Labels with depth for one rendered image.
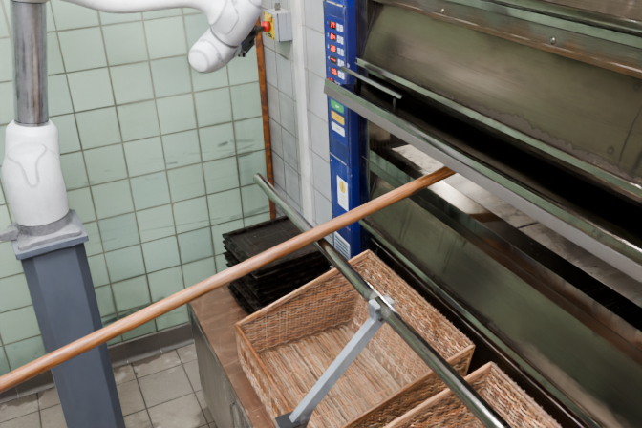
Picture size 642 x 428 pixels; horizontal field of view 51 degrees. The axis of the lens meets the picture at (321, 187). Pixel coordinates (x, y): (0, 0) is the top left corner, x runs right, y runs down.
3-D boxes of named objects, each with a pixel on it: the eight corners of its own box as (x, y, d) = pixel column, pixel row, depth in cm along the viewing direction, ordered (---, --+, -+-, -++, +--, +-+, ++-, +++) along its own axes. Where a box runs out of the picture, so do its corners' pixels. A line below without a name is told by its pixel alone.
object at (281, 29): (283, 34, 250) (281, 7, 245) (293, 39, 241) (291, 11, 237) (265, 37, 247) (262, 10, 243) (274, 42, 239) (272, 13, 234)
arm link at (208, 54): (225, 71, 216) (247, 42, 209) (202, 85, 203) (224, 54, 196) (201, 48, 216) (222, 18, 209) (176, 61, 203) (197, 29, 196)
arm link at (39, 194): (13, 231, 193) (-6, 161, 184) (13, 206, 209) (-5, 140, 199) (73, 219, 199) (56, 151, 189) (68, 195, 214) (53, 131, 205)
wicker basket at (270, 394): (371, 316, 228) (370, 246, 217) (474, 425, 182) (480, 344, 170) (236, 362, 210) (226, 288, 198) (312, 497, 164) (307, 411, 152)
